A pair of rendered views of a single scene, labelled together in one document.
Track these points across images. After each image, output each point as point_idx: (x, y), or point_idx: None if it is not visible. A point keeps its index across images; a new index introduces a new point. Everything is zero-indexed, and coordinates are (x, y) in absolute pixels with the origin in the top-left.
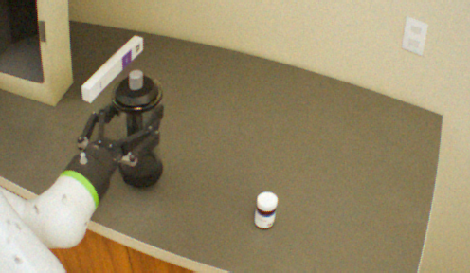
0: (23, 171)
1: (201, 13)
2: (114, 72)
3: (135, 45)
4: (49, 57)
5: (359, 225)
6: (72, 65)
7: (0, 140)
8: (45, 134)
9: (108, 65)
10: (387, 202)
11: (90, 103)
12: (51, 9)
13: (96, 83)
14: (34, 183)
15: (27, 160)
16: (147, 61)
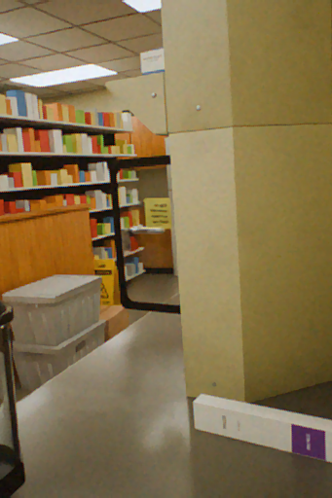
0: (62, 389)
1: None
2: (265, 434)
3: None
4: (182, 305)
5: None
6: (289, 397)
7: (123, 365)
8: (129, 396)
9: (261, 411)
10: None
11: (193, 429)
12: (191, 225)
13: (211, 408)
14: (36, 401)
15: (80, 390)
16: None
